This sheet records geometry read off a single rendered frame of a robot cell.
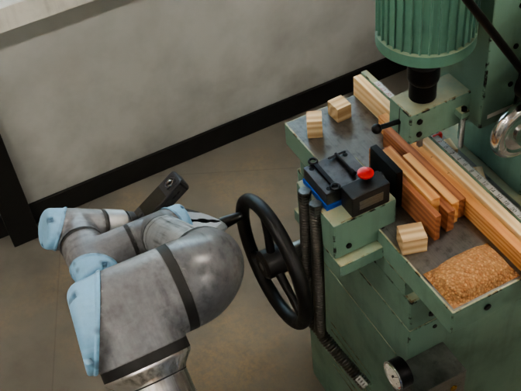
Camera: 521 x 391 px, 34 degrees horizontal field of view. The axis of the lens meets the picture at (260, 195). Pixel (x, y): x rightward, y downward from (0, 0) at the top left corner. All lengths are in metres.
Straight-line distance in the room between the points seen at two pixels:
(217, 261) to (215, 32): 1.91
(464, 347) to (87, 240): 0.85
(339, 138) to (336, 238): 0.31
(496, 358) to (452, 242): 0.49
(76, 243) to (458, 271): 0.65
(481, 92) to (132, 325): 0.85
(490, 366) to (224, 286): 1.06
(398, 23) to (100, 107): 1.60
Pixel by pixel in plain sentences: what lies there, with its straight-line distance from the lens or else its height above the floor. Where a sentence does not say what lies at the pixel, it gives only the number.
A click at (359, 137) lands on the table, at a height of 0.90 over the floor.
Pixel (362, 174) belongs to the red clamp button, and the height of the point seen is 1.02.
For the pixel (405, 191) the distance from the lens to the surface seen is 1.60.
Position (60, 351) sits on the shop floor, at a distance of 2.68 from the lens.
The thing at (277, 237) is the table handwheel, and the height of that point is 0.94.
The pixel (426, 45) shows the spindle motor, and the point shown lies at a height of 1.24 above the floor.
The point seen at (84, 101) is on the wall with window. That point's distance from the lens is 2.84.
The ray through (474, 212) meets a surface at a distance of 1.61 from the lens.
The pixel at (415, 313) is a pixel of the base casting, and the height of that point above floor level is 0.76.
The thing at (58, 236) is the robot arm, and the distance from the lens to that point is 1.50.
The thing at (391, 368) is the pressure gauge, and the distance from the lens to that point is 1.68.
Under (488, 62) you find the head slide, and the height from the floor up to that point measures 1.15.
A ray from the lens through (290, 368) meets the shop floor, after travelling 2.50.
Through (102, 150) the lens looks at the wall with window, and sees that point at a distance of 2.98.
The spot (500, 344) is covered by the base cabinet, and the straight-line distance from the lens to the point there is 1.97.
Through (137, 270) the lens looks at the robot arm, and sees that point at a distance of 1.05.
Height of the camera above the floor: 2.08
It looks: 44 degrees down
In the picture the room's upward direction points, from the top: 7 degrees counter-clockwise
